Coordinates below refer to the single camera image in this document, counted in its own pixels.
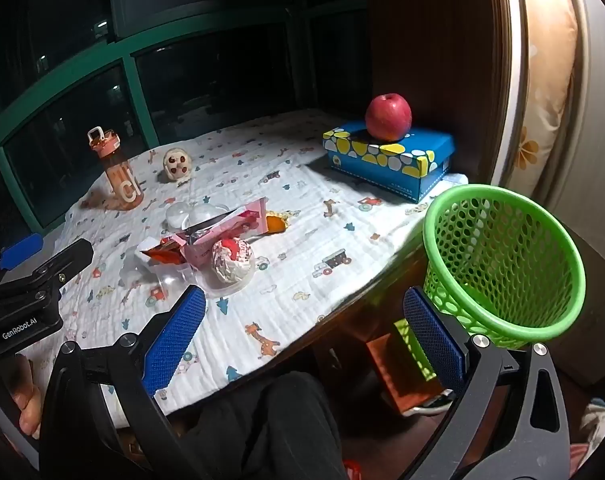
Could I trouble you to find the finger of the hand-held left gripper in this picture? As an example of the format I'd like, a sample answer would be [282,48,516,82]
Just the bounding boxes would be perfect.
[0,233,44,268]
[12,239,94,293]

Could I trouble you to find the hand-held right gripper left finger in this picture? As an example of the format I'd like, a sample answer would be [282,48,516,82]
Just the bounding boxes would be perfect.
[40,284,206,480]

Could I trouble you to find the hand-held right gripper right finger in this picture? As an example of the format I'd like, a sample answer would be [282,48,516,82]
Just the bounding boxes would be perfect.
[403,286,571,480]

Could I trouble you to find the orange snack packet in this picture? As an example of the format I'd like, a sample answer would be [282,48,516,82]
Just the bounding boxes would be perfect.
[141,237,188,266]

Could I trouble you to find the red white foil wrapper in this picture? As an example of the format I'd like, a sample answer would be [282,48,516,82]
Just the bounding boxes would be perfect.
[211,238,256,285]

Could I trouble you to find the green mesh basket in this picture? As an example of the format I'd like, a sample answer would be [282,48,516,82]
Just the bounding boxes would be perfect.
[423,184,587,352]

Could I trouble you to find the pink wrapper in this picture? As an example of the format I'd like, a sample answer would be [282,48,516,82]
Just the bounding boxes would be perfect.
[181,199,268,266]

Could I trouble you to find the clear plastic cups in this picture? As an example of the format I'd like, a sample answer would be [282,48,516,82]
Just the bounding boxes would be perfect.
[165,201,228,231]

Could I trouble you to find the person's left hand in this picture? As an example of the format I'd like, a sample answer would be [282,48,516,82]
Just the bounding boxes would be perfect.
[10,355,46,438]

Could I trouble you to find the orange brown box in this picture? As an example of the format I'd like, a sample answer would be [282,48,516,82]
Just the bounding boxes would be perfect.
[367,332,453,413]

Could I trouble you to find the pink water bottle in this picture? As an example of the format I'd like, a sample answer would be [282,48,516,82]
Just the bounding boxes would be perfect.
[87,126,143,211]

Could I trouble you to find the person's leg in black pants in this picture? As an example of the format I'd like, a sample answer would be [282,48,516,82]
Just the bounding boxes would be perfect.
[177,371,348,480]

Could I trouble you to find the round beige toy face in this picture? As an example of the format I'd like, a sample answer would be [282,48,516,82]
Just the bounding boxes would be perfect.
[163,148,193,181]

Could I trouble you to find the printed white blanket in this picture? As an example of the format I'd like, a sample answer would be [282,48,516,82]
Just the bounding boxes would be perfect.
[27,108,468,418]

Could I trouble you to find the blue patterned cardboard box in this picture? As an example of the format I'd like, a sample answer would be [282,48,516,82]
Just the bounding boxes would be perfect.
[323,121,456,204]

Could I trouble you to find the floral cloth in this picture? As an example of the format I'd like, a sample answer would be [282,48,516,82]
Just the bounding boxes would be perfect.
[580,399,605,461]

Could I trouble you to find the red apple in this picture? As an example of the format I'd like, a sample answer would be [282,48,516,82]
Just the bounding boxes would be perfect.
[365,93,413,142]

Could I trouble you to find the floral beige curtain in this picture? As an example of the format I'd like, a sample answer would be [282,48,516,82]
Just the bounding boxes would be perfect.
[513,0,578,201]

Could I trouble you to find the dark wooden cabinet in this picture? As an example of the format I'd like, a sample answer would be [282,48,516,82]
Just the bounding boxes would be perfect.
[367,0,526,191]

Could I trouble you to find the green window frame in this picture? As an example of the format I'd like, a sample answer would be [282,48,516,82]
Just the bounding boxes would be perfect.
[0,0,368,236]

